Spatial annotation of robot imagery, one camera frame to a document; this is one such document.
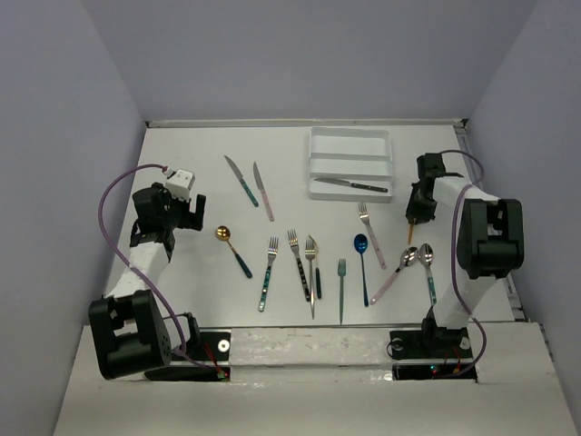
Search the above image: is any teal handled knife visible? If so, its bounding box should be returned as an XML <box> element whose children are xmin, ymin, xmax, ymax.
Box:
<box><xmin>223</xmin><ymin>155</ymin><xmax>259</xmax><ymax>207</ymax></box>

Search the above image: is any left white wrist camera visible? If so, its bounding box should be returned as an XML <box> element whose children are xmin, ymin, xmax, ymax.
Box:
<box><xmin>164</xmin><ymin>169</ymin><xmax>195</xmax><ymax>203</ymax></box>

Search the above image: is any silver fork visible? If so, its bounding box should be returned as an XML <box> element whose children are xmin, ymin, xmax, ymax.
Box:
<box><xmin>305</xmin><ymin>237</ymin><xmax>315</xmax><ymax>319</ymax></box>

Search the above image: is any gold knife dark green handle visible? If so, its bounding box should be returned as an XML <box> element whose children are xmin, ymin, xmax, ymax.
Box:
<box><xmin>309</xmin><ymin>234</ymin><xmax>322</xmax><ymax>300</ymax></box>

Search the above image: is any black handled knife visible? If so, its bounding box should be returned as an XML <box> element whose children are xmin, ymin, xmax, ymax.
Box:
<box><xmin>314</xmin><ymin>178</ymin><xmax>389</xmax><ymax>193</ymax></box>

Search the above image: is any white front board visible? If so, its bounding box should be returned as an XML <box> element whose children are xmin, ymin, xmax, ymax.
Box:
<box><xmin>55</xmin><ymin>323</ymin><xmax>576</xmax><ymax>435</ymax></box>

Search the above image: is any pink handled knife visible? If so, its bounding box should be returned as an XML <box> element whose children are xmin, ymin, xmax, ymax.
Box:
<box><xmin>253</xmin><ymin>163</ymin><xmax>275</xmax><ymax>222</ymax></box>

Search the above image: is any metal right rail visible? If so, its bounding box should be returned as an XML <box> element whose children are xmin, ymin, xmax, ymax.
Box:
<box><xmin>454</xmin><ymin>127</ymin><xmax>527</xmax><ymax>322</ymax></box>

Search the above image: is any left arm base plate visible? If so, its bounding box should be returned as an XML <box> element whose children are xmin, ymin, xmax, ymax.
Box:
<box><xmin>143</xmin><ymin>330</ymin><xmax>231</xmax><ymax>382</ymax></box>

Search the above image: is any white cutlery tray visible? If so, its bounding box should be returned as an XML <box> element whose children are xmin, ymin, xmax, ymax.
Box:
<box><xmin>308</xmin><ymin>127</ymin><xmax>394</xmax><ymax>203</ymax></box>

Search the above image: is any fork teal patterned handle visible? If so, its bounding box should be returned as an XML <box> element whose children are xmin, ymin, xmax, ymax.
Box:
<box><xmin>258</xmin><ymin>237</ymin><xmax>279</xmax><ymax>312</ymax></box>

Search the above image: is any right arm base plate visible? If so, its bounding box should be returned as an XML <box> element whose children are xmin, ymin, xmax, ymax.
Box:
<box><xmin>386</xmin><ymin>328</ymin><xmax>478</xmax><ymax>381</ymax></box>

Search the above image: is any gold spoon teal handle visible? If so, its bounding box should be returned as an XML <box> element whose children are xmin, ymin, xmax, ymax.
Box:
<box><xmin>215</xmin><ymin>225</ymin><xmax>253</xmax><ymax>279</ymax></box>

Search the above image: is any blue spoon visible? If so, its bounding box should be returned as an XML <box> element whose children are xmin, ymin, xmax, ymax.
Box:
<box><xmin>353</xmin><ymin>233</ymin><xmax>369</xmax><ymax>307</ymax></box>

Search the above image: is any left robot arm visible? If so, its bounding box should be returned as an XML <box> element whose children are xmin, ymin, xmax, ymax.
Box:
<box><xmin>88</xmin><ymin>170</ymin><xmax>206</xmax><ymax>380</ymax></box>

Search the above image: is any fork pink handle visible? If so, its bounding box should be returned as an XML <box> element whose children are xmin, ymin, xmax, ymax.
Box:
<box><xmin>358</xmin><ymin>202</ymin><xmax>387</xmax><ymax>270</ymax></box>

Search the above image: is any spoon pink handle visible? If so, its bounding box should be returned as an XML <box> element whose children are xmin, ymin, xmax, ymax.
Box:
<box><xmin>369</xmin><ymin>246</ymin><xmax>418</xmax><ymax>305</ymax></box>

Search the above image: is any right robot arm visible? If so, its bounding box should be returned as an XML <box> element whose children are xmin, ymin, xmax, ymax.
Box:
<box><xmin>405</xmin><ymin>153</ymin><xmax>525</xmax><ymax>356</ymax></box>

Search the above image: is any fork black patterned handle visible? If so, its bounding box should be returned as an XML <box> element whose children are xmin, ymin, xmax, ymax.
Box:
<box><xmin>287</xmin><ymin>229</ymin><xmax>311</xmax><ymax>302</ymax></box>

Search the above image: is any teal metal fork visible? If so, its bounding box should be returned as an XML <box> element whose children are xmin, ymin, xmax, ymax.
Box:
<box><xmin>338</xmin><ymin>258</ymin><xmax>346</xmax><ymax>325</ymax></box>

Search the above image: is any metal rear rail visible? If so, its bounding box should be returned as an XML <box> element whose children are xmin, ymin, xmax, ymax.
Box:
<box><xmin>145</xmin><ymin>118</ymin><xmax>465</xmax><ymax>129</ymax></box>

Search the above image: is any metal rail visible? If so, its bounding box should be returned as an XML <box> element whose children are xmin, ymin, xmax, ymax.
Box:
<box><xmin>454</xmin><ymin>127</ymin><xmax>527</xmax><ymax>322</ymax></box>
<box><xmin>145</xmin><ymin>118</ymin><xmax>465</xmax><ymax>129</ymax></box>

